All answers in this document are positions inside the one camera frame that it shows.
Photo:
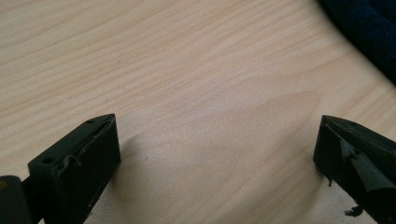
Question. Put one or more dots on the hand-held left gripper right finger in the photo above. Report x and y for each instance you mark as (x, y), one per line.
(358, 161)

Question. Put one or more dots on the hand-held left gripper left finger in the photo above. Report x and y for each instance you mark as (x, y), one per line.
(77, 168)

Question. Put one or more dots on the dark blue cloth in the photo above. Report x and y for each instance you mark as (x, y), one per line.
(370, 28)

